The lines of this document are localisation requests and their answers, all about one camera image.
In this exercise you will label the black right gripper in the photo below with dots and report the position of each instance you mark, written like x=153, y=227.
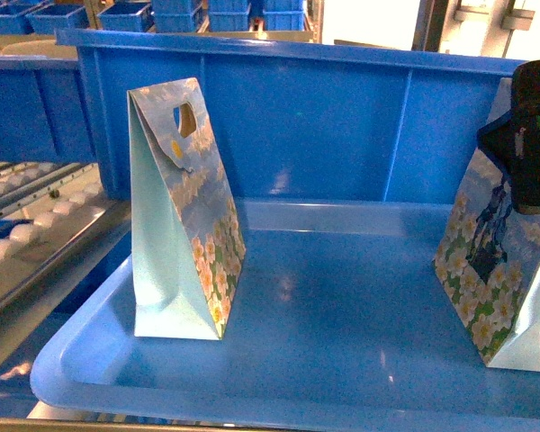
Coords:
x=512, y=142

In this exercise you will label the flower gift bag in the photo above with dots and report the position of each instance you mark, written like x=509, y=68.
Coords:
x=488, y=262
x=187, y=245

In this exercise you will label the steel roller conveyor rack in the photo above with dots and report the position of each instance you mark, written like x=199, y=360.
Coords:
x=60, y=227

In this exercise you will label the blue crate on left conveyor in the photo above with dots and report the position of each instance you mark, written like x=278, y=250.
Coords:
x=43, y=115

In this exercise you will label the large blue crate behind tray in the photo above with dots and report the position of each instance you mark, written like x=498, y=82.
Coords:
x=298, y=120

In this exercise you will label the blue plastic tray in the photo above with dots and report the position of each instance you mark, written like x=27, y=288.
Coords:
x=339, y=324

